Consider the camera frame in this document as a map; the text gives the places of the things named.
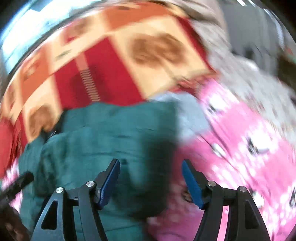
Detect dark green quilted jacket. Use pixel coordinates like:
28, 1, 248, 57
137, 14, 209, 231
18, 101, 177, 240

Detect pink penguin blanket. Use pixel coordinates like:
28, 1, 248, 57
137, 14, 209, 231
1, 78, 295, 240

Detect folded grey sweatpants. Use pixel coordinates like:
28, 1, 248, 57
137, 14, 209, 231
150, 91, 210, 143

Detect floral bed sheet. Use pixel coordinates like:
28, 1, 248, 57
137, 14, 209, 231
190, 20, 295, 132

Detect orange red rose blanket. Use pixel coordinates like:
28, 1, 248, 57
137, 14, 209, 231
0, 2, 216, 143

